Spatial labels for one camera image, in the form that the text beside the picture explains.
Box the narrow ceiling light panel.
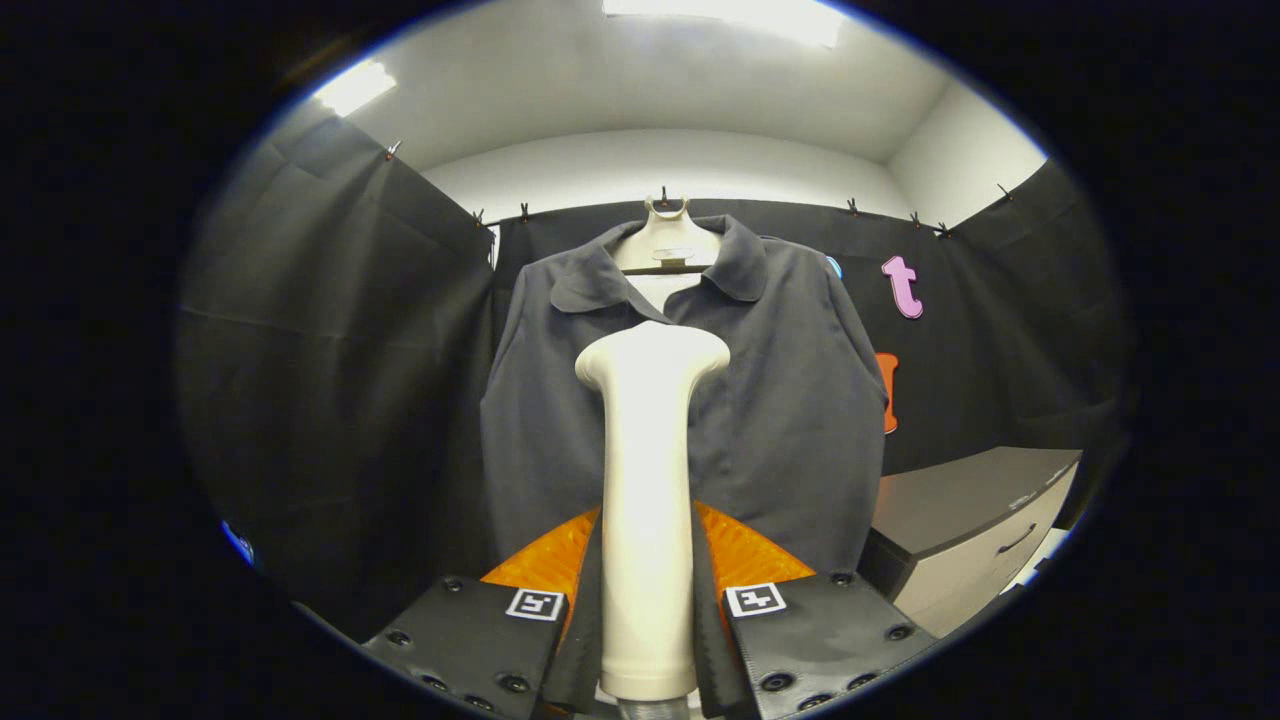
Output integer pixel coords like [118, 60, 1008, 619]
[312, 60, 398, 118]

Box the dark grey button shirt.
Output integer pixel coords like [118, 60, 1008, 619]
[480, 213, 891, 586]

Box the large ceiling light panel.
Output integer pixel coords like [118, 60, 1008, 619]
[600, 0, 846, 49]

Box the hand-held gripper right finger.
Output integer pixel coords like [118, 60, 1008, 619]
[692, 500, 941, 720]

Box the row of black backdrop clips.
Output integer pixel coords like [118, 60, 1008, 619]
[383, 140, 1013, 239]

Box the grey top drawer cabinet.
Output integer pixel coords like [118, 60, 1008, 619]
[858, 447, 1084, 641]

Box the white garment steamer head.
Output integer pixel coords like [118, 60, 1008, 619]
[575, 320, 732, 703]

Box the cream steamer hanger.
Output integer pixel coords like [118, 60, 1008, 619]
[612, 197, 723, 311]

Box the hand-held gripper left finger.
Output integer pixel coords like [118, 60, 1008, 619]
[358, 503, 608, 720]

